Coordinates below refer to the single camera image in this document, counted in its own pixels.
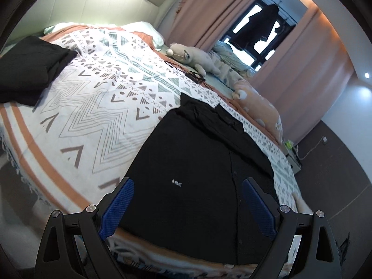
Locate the white bedside cabinet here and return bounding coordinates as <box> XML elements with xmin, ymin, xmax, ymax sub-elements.
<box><xmin>283</xmin><ymin>140</ymin><xmax>302</xmax><ymax>174</ymax></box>

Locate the black charger with cable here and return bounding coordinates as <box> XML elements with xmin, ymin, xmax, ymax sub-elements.
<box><xmin>165</xmin><ymin>61</ymin><xmax>206</xmax><ymax>84</ymax></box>

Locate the folded black garment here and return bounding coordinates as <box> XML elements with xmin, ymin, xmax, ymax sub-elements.
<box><xmin>0</xmin><ymin>36</ymin><xmax>78</xmax><ymax>106</ymax></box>

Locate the black button-up shirt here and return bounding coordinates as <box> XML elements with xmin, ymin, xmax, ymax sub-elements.
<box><xmin>119</xmin><ymin>94</ymin><xmax>276</xmax><ymax>265</ymax></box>

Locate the beige seal plush toy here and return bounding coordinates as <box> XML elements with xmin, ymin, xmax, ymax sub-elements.
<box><xmin>166</xmin><ymin>43</ymin><xmax>221</xmax><ymax>77</ymax></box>

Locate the white charging cable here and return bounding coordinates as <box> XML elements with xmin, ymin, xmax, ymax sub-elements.
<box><xmin>293</xmin><ymin>135</ymin><xmax>329</xmax><ymax>161</ymax></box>

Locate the cream padded headboard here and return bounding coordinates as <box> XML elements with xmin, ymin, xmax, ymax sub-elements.
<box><xmin>1</xmin><ymin>0</ymin><xmax>176</xmax><ymax>47</ymax></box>

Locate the peach cartoon pillow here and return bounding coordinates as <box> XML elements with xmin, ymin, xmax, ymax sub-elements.
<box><xmin>232</xmin><ymin>79</ymin><xmax>283</xmax><ymax>145</ymax></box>

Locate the black hanging jacket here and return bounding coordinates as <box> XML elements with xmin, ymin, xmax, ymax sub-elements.
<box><xmin>229</xmin><ymin>4</ymin><xmax>279</xmax><ymax>50</ymax></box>

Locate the crumpled light green blanket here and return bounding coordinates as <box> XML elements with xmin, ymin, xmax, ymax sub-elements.
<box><xmin>209</xmin><ymin>41</ymin><xmax>256</xmax><ymax>84</ymax></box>

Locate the patterned white duvet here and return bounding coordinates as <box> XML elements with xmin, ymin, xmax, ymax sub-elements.
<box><xmin>0</xmin><ymin>24</ymin><xmax>299</xmax><ymax>279</ymax></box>

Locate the pink curtain right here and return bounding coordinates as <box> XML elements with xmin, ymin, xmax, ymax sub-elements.
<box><xmin>253</xmin><ymin>5</ymin><xmax>354</xmax><ymax>144</ymax></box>

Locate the pink curtain left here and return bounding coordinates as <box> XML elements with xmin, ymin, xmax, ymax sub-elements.
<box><xmin>167</xmin><ymin>0</ymin><xmax>255</xmax><ymax>52</ymax></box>

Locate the white pillow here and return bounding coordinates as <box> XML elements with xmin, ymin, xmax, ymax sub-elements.
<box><xmin>43</xmin><ymin>21</ymin><xmax>165</xmax><ymax>50</ymax></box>

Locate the pink curtain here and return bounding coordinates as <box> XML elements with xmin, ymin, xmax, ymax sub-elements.
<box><xmin>253</xmin><ymin>5</ymin><xmax>354</xmax><ymax>144</ymax></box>
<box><xmin>167</xmin><ymin>0</ymin><xmax>255</xmax><ymax>52</ymax></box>

